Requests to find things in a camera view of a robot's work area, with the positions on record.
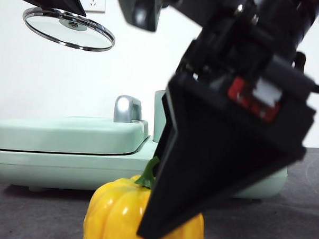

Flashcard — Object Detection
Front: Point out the glass lid with green knob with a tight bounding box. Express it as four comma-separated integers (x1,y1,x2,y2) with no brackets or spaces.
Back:
21,6,117,53

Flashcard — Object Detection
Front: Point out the yellow pumpkin with green stem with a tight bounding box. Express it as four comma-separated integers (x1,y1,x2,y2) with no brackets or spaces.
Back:
83,153,208,239

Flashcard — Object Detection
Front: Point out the mint green steamer pot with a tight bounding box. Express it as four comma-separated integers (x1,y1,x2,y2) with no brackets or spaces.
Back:
152,89,169,144

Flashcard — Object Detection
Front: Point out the mint green hinged griddle cover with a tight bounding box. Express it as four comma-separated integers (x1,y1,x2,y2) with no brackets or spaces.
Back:
0,113,149,157

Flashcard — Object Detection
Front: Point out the mint green cooker base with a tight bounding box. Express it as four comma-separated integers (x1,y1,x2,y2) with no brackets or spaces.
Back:
0,130,290,204

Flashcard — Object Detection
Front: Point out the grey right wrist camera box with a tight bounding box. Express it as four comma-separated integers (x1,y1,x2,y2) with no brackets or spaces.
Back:
113,0,168,33

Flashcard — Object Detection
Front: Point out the silver griddle cover handle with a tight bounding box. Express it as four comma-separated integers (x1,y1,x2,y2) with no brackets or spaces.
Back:
113,95,143,124

